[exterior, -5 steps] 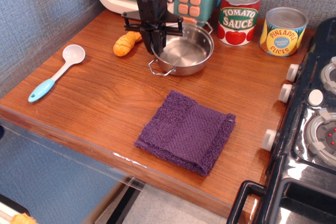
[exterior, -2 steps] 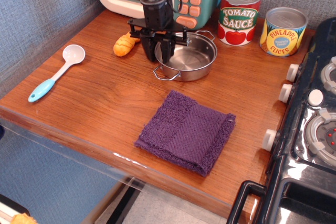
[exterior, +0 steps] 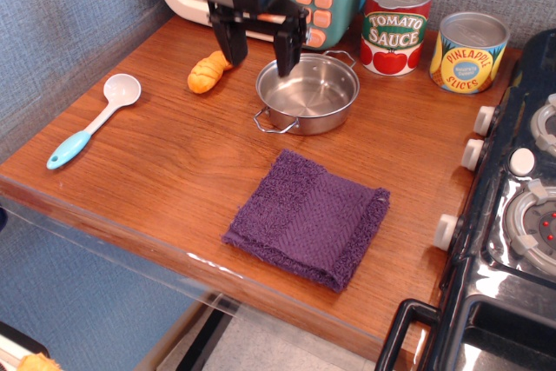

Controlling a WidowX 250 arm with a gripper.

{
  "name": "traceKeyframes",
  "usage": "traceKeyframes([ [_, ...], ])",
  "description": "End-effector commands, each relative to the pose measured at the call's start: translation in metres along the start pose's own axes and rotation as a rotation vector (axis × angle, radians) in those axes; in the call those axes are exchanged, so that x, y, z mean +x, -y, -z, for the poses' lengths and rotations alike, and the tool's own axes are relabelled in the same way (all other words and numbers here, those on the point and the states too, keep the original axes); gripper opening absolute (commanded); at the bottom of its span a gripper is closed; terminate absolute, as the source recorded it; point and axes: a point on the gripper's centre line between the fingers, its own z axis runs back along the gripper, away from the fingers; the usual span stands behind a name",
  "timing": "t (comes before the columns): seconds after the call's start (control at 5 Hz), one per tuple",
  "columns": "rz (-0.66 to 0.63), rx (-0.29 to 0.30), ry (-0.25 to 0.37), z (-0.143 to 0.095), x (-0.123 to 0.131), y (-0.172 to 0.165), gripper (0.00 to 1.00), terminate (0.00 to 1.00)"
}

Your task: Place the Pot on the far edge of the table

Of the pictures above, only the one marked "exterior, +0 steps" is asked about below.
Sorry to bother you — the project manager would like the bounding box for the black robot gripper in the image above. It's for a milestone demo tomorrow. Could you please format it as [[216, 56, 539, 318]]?
[[206, 0, 308, 77]]

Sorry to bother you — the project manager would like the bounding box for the stainless steel pot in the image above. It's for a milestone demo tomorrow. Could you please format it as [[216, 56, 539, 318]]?
[[253, 50, 361, 136]]

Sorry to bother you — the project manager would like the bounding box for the tomato sauce can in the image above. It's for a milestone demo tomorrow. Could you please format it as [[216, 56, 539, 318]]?
[[360, 0, 432, 76]]

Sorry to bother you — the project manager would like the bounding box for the orange plush croissant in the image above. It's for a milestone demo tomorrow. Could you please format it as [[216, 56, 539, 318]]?
[[187, 50, 233, 94]]

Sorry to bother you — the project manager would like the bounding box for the white and teal ladle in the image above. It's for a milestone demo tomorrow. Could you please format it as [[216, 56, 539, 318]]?
[[46, 73, 142, 170]]

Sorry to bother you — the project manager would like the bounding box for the purple knitted cloth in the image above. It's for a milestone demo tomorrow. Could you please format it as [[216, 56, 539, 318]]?
[[222, 149, 390, 293]]

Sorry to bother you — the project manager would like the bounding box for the pineapple slices can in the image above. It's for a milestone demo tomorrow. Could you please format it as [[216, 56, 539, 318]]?
[[429, 11, 510, 95]]

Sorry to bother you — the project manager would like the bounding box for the white stove knob top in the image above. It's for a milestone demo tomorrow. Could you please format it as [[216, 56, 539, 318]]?
[[473, 106, 496, 136]]

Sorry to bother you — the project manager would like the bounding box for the white stove knob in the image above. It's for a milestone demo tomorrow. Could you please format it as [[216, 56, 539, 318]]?
[[473, 106, 496, 136], [434, 214, 459, 251], [460, 139, 484, 171]]

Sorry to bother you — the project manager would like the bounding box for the white stove knob middle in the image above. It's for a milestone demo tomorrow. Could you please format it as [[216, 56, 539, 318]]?
[[460, 139, 484, 171]]

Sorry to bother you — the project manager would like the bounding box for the white stove knob bottom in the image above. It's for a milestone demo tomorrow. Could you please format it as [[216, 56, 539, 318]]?
[[434, 214, 459, 251]]

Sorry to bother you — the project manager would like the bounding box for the black toy stove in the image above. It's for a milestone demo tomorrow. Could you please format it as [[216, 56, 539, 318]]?
[[376, 30, 555, 370]]

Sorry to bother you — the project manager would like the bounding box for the orange plush toy on floor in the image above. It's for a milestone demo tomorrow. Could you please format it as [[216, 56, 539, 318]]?
[[17, 353, 62, 371]]

